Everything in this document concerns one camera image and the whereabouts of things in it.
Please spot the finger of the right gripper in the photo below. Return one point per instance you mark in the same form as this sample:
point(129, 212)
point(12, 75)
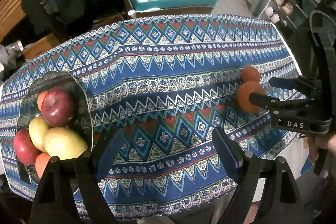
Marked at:
point(305, 85)
point(278, 107)

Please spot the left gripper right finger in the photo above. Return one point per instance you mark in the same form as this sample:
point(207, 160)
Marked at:
point(242, 167)

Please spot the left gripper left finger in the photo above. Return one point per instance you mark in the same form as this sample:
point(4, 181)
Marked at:
point(90, 169)

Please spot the yellow-green pear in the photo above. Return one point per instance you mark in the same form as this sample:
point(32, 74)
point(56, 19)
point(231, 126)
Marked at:
point(64, 143)

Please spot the orange front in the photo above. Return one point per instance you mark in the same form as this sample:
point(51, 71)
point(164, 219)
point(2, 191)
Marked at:
point(41, 162)

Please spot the dark red apple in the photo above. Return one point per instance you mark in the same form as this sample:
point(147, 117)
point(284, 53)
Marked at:
point(24, 149)

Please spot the yellow pear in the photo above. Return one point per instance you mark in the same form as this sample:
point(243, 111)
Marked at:
point(37, 130)

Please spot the dark green glass plate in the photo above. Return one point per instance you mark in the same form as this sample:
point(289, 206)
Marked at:
point(81, 122)

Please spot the large orange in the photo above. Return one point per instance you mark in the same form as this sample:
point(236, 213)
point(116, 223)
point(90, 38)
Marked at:
point(40, 99)

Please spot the person right hand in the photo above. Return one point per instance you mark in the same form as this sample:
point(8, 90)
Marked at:
point(327, 142)

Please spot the blue patterned tablecloth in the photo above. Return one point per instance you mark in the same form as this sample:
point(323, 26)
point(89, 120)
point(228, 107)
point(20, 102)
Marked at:
point(168, 81)

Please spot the pile of grey clothes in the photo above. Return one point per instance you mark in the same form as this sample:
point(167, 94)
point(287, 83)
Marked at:
point(9, 55)

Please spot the wooden louvered wardrobe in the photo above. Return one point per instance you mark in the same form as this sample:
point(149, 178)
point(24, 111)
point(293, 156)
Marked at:
point(11, 14)

